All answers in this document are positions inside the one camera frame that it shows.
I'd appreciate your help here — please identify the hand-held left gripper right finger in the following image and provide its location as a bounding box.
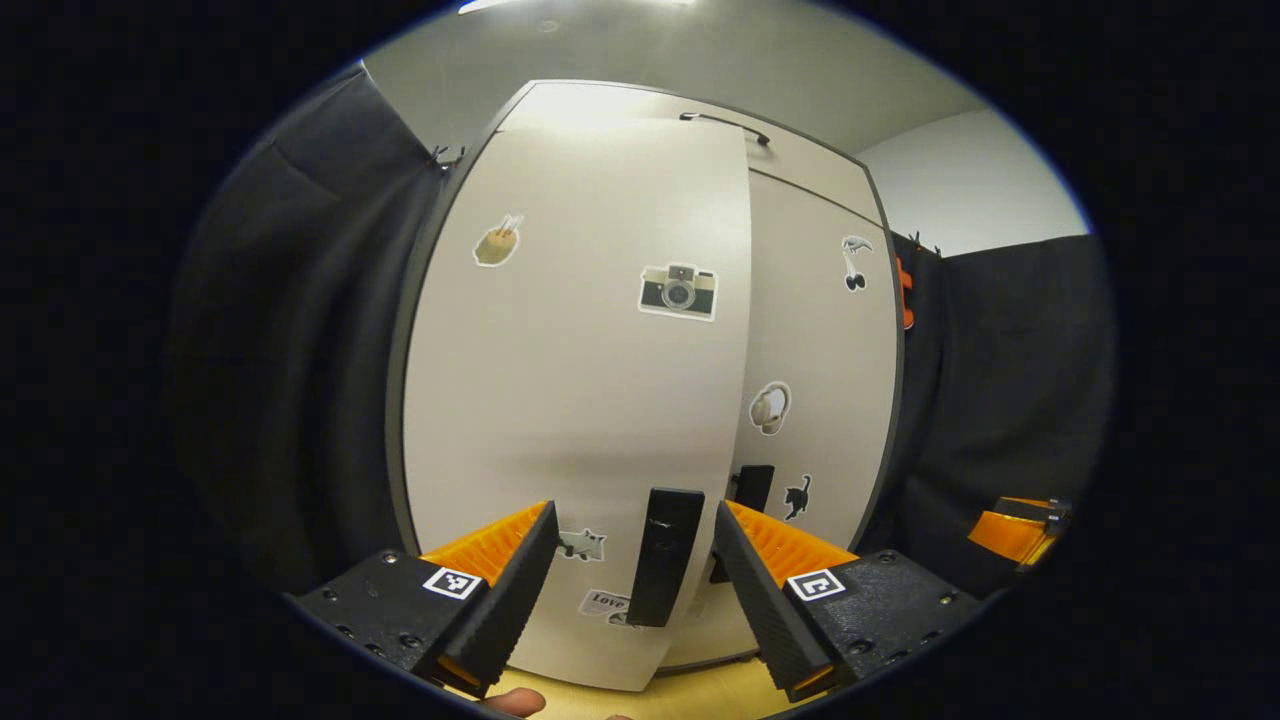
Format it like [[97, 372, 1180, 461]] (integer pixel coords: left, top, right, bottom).
[[712, 500, 986, 703]]

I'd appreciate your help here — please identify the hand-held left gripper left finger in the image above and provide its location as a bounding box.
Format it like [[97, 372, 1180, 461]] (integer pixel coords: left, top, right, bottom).
[[290, 500, 561, 701]]

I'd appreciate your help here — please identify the white cabinet door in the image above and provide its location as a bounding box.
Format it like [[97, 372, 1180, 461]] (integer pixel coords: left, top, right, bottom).
[[403, 118, 753, 693], [655, 170, 901, 671]]

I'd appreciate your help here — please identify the white shoe cabinet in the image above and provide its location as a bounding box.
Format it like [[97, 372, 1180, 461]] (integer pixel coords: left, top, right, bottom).
[[385, 78, 908, 673]]

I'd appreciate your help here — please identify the white cabinet drawer front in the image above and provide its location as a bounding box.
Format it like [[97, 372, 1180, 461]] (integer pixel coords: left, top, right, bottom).
[[497, 78, 886, 226]]

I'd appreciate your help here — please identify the ceiling light panel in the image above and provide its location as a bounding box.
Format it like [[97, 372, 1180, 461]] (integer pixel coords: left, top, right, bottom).
[[458, 0, 696, 15]]

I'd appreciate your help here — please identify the black door handle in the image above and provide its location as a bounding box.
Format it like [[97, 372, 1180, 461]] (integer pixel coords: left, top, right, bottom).
[[628, 488, 706, 628], [733, 465, 776, 516]]

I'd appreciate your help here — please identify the metal drawer handle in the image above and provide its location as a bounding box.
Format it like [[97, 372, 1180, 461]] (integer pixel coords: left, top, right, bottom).
[[680, 111, 771, 147]]

